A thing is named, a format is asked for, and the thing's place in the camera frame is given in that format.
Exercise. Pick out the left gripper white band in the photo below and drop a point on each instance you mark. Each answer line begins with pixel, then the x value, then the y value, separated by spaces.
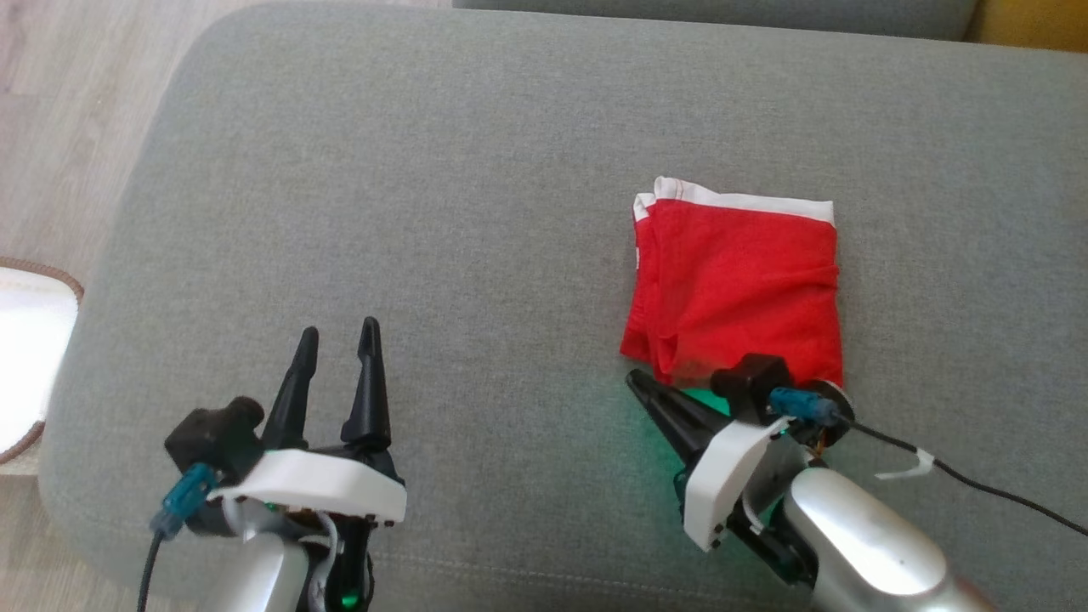
pixel 323 484

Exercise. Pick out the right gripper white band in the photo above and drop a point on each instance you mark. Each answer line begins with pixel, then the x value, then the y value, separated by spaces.
pixel 722 476

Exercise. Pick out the red white-striped shorts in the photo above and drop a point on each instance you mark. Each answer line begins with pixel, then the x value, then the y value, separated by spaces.
pixel 731 280

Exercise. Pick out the grey fabric sofa seat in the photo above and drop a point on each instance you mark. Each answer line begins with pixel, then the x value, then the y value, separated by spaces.
pixel 467 212

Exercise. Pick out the grey sofa back cushion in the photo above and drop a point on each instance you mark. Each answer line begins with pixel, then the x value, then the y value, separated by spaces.
pixel 722 15

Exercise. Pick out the yellow sofa cushion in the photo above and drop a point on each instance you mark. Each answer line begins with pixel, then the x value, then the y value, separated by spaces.
pixel 1037 21

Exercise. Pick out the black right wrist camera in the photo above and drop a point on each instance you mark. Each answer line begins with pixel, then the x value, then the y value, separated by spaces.
pixel 752 382

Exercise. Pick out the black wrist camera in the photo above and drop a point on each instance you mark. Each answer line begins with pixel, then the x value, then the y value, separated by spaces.
pixel 212 438
pixel 752 382

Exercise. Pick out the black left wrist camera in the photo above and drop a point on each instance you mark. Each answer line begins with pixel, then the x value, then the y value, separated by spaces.
pixel 212 438

